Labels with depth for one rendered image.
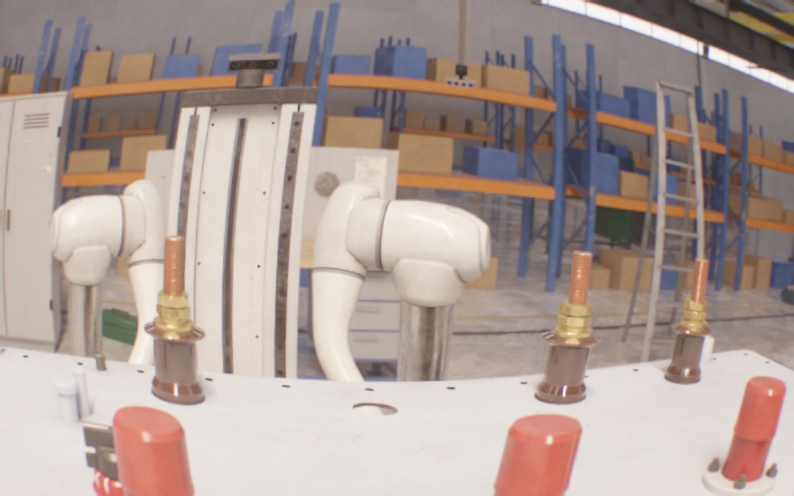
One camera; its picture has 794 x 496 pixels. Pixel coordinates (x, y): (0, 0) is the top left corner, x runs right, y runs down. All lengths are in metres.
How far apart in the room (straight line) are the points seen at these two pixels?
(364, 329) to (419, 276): 3.71
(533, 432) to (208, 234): 1.47
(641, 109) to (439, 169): 2.92
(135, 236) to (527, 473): 1.18
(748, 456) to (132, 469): 0.66
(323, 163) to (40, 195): 2.28
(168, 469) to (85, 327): 1.17
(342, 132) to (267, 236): 7.03
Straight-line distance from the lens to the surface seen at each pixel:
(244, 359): 2.13
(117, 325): 6.31
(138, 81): 8.63
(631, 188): 10.47
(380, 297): 5.42
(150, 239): 1.73
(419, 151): 9.24
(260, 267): 2.09
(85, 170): 8.79
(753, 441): 0.89
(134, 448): 0.61
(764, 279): 12.48
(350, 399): 1.18
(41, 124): 5.57
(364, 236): 1.74
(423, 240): 1.72
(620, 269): 10.32
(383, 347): 5.50
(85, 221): 1.67
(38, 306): 5.72
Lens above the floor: 1.73
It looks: 9 degrees down
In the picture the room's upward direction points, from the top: 5 degrees clockwise
